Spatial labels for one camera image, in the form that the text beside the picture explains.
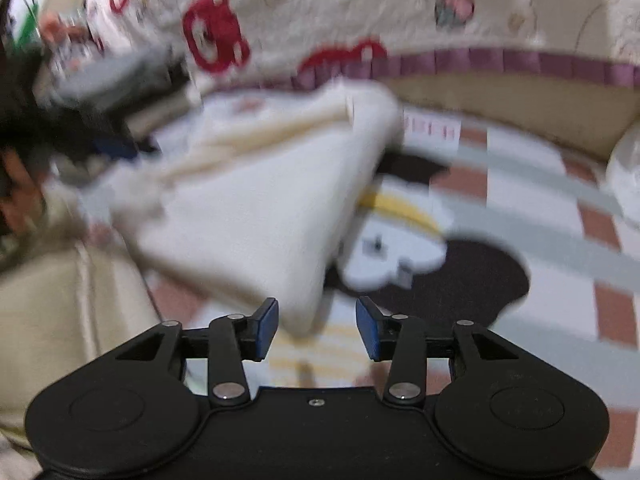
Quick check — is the white red bear print quilt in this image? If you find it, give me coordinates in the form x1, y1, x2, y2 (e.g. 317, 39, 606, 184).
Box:
80, 0, 640, 91

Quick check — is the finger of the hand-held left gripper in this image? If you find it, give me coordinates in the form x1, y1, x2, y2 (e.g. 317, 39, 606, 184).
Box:
75, 130, 161, 166

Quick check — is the beige fleece garment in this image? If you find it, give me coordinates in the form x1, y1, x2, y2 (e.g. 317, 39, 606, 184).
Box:
0, 200, 166, 461

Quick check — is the checkered cartoon bed mat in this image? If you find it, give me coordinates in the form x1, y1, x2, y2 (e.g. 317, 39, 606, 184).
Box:
145, 90, 640, 480

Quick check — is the beige padded bed bumper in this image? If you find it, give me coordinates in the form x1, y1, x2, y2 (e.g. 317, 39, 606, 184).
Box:
385, 0, 640, 161

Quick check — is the light grey folded garment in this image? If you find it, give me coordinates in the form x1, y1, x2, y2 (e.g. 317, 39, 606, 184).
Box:
50, 45, 176, 111

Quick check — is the person's left hand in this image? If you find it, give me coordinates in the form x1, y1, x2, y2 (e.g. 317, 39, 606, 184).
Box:
0, 150, 50, 235

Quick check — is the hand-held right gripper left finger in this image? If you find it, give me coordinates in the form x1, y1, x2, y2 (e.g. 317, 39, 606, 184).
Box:
115, 297, 280, 407

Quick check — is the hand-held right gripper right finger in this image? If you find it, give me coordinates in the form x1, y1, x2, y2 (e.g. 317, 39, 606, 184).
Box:
355, 296, 526, 406

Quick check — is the white knit sweater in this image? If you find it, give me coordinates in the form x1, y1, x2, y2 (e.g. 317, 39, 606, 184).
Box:
107, 80, 406, 338

